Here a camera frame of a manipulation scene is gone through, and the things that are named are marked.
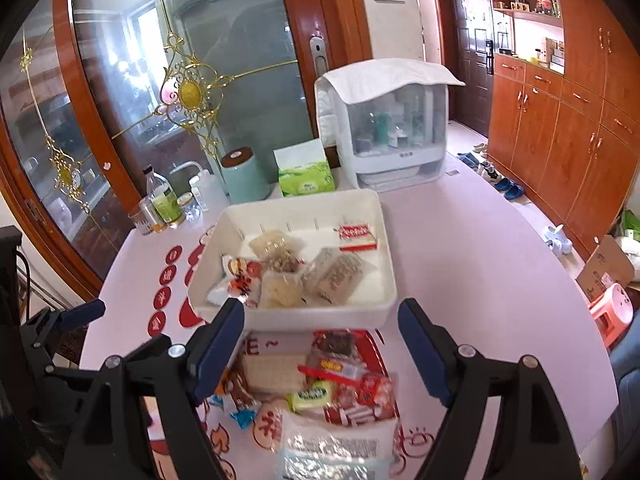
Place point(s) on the clear nut cluster packet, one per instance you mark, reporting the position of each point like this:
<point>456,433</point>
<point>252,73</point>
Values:
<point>287,262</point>

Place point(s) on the white red cartoon snack packet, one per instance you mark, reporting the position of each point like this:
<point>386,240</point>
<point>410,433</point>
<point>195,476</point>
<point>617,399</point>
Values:
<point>235,280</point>

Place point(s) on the clear glass cup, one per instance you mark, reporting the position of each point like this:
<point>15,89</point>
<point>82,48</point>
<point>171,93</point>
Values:
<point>136,222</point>

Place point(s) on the row of shoes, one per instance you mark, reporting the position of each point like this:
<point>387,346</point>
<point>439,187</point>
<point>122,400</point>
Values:
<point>495,175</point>

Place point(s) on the red white striped packet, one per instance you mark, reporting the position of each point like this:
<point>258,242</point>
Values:
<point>355,412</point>

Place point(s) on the small glass jars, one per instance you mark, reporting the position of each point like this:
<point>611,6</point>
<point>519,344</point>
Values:
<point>154,220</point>

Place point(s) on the mint canister with brown lid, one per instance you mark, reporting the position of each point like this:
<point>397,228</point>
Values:
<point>247,180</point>

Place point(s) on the yellow chips packet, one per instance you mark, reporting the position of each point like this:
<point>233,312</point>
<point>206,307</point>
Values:
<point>270,245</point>

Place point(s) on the brown chocolate packet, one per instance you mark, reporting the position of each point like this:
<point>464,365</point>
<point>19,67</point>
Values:
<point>245,390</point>

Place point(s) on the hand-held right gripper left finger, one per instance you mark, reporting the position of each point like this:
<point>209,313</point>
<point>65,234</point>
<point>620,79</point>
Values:
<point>220,347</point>

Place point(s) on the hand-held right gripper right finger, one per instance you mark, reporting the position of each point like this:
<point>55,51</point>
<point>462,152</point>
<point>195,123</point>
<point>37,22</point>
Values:
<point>420,352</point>

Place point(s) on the small gold door ornament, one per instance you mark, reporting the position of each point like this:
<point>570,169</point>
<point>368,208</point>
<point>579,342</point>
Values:
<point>67,172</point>

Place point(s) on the pink plastic stool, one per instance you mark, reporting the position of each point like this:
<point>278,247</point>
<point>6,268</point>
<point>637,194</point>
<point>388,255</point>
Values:
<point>612,315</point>

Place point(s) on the puffed rice bar packet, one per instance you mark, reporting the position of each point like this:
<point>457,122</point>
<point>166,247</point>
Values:
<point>280,290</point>

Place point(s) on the white squeeze bottle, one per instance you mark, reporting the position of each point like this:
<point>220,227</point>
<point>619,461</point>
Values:
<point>214,192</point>

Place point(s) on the white packet with red label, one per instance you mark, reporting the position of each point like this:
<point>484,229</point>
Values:
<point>356,235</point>

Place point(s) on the small glass jar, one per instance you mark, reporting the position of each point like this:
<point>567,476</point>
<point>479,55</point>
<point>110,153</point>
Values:
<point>189,209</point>

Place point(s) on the white cloth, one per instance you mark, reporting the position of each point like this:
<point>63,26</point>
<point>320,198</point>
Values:
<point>390,75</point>

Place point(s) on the dark brown door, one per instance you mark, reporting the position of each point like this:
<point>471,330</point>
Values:
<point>467,60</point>

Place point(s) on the dark red dried fruit packet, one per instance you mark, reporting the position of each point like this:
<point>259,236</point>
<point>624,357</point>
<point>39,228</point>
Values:
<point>334,345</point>

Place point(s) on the blue cloth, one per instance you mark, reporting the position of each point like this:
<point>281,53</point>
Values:
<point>627,375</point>

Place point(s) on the green white bag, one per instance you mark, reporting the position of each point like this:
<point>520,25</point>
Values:
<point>631,235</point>

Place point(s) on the white sterilizer cabinet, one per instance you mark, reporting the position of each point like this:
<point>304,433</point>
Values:
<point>400,160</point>

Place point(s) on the large gold door ornament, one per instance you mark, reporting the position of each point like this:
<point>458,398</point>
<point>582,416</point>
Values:
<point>192,92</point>

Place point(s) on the wooden cabinet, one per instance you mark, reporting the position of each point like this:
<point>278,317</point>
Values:
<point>565,135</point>

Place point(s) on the green tissue pack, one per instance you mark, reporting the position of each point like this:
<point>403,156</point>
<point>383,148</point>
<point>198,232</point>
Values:
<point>305,180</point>

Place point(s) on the small white pill bottle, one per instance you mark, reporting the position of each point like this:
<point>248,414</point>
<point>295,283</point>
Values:
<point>196,199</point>

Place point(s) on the green snack packet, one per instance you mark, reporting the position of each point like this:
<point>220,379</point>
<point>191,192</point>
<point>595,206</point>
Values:
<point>311,395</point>

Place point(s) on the clear grey label pastry packet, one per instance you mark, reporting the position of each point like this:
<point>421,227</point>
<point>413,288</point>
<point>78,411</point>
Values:
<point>335,275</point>

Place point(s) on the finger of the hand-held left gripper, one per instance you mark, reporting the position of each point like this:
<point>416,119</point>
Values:
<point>82,312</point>
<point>45,345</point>

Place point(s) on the cardboard box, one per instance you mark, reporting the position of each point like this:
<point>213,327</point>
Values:
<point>602,270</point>

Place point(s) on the blue candy wrapper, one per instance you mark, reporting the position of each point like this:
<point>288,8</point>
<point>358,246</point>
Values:
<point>244,417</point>

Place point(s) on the glass bottle with green label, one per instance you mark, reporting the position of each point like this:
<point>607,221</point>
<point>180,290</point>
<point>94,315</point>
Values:
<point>165,205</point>

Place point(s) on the white plastic bin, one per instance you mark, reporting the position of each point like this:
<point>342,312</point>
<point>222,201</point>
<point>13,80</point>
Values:
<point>370,280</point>

